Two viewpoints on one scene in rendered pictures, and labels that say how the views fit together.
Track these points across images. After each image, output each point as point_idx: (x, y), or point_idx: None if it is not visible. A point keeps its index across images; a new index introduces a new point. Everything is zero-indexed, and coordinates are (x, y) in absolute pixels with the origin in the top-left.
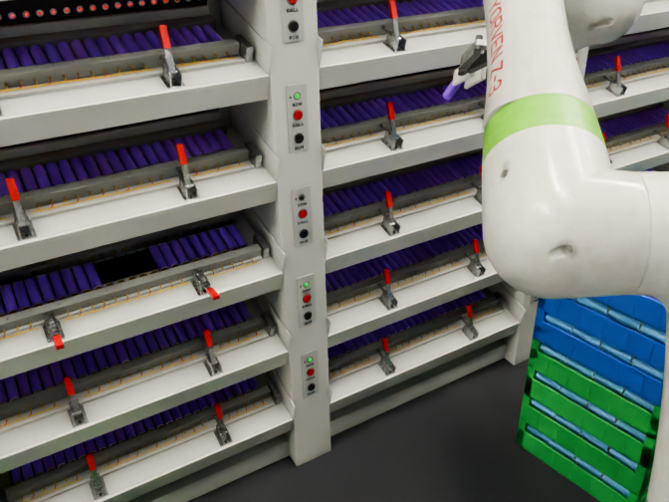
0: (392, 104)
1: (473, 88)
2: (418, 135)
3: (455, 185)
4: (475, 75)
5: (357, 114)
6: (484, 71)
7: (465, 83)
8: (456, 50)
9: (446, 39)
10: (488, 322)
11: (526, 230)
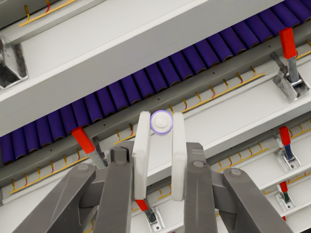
0: (82, 132)
1: (268, 15)
2: (156, 144)
3: (247, 144)
4: (172, 156)
5: (68, 117)
6: (177, 181)
7: (172, 138)
8: (166, 30)
9: (143, 3)
10: (306, 212)
11: None
